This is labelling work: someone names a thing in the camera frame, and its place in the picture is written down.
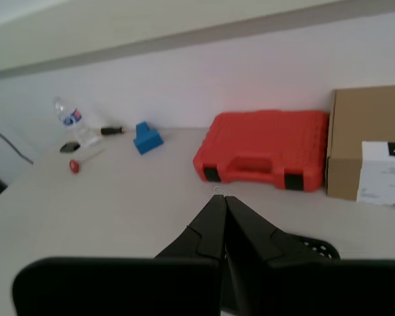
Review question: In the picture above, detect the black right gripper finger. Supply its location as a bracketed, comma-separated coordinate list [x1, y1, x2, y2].
[221, 196, 395, 316]
[12, 195, 226, 316]

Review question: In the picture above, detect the black perforated basket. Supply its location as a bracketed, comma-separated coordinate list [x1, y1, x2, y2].
[288, 234, 342, 261]

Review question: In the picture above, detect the red plastic tool case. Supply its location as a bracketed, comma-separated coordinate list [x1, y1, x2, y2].
[192, 110, 330, 194]

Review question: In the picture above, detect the blue plastic block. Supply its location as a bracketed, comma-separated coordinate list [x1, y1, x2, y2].
[132, 121, 165, 156]

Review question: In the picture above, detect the orange and black screwdriver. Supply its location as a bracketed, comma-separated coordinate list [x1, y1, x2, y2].
[98, 125, 129, 136]

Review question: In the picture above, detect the red-capped clear tube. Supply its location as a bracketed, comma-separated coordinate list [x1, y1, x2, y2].
[68, 148, 106, 174]

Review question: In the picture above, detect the small flat black object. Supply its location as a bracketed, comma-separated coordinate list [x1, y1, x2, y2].
[59, 141, 81, 154]

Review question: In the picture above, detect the clear plastic water bottle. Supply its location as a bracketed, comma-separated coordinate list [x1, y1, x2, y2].
[53, 95, 101, 148]

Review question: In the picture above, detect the grey cable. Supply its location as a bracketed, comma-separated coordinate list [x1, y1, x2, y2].
[0, 125, 34, 165]

